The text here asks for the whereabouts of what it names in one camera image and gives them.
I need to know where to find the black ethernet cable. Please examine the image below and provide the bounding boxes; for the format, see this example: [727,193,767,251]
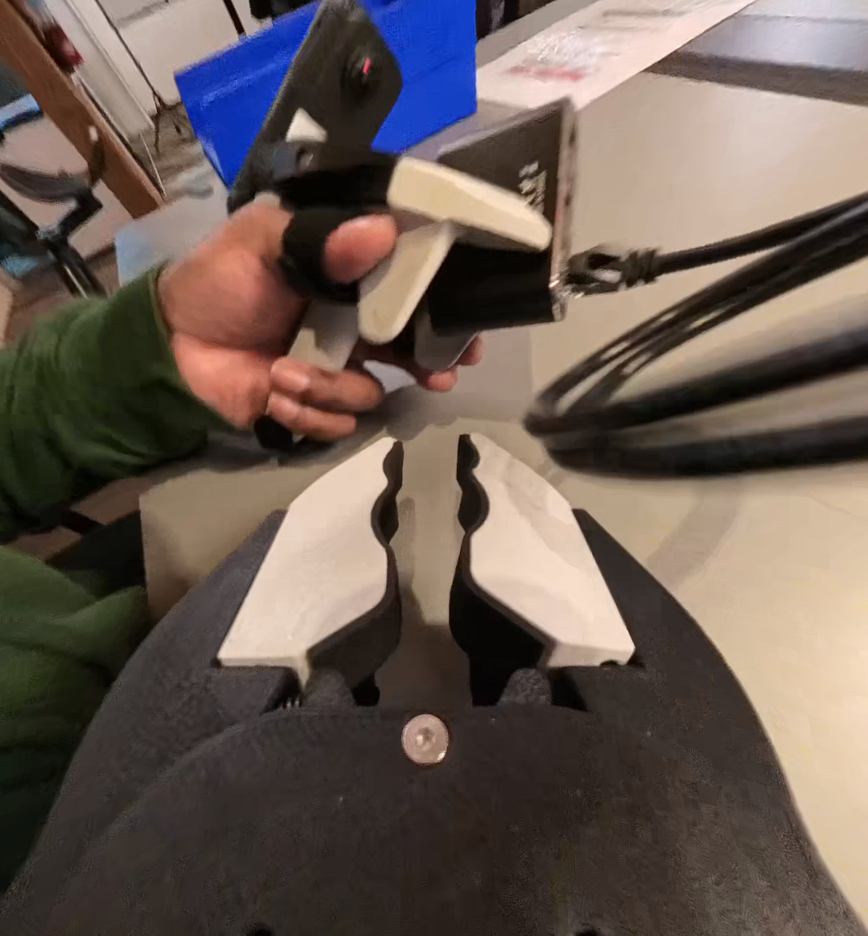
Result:
[524,179,868,480]

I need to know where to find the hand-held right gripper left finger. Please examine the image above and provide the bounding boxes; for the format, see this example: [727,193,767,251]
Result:
[215,436,406,683]

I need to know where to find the wooden post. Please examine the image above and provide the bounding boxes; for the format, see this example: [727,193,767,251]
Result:
[0,0,164,220]

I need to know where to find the person's left hand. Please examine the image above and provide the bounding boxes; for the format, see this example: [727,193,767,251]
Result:
[158,201,484,443]

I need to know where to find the laminated instruction sheet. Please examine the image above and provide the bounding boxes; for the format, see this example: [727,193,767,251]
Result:
[478,0,757,111]

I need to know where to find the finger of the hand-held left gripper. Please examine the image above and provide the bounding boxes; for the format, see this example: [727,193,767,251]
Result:
[414,322,480,372]
[355,156,553,346]

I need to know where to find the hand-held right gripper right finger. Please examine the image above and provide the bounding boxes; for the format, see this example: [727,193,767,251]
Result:
[449,431,637,671]

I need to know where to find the blue storage bin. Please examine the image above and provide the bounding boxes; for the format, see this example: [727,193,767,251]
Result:
[174,0,479,187]

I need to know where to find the black ethernet port adapter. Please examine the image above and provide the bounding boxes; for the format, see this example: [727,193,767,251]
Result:
[405,97,577,329]

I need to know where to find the person's green sweater torso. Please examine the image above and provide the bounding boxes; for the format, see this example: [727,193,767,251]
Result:
[0,530,150,936]

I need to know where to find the black office chair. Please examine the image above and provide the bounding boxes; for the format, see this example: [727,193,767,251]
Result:
[0,128,109,297]

